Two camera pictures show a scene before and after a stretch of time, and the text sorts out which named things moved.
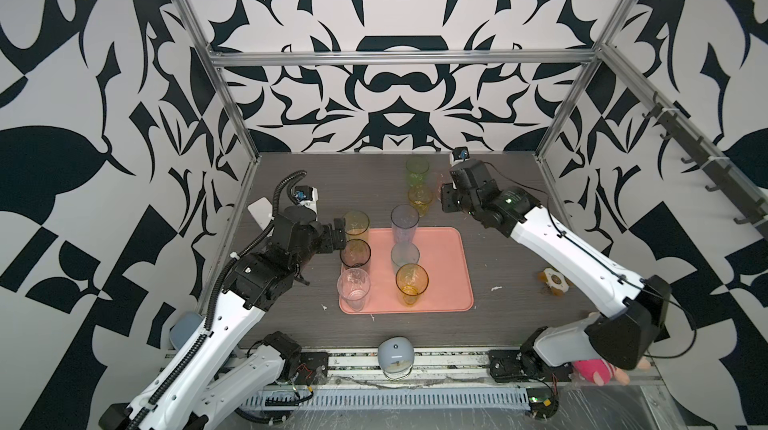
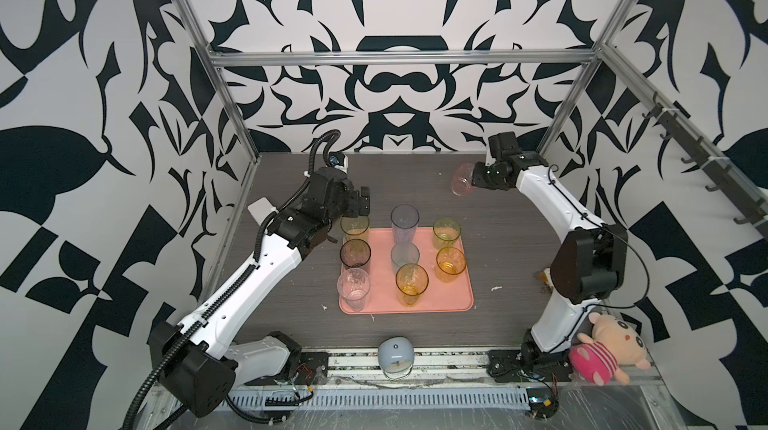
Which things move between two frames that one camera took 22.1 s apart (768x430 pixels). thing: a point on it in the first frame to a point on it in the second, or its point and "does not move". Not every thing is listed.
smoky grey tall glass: (357, 253) does not move
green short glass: (417, 168) to (445, 233)
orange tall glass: (411, 280) does not move
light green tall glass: (357, 224) does not move
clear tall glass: (354, 284) does not move
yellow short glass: (420, 198) to (450, 262)
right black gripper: (447, 192) to (478, 179)
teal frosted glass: (404, 253) does not move
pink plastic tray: (447, 254) does not move
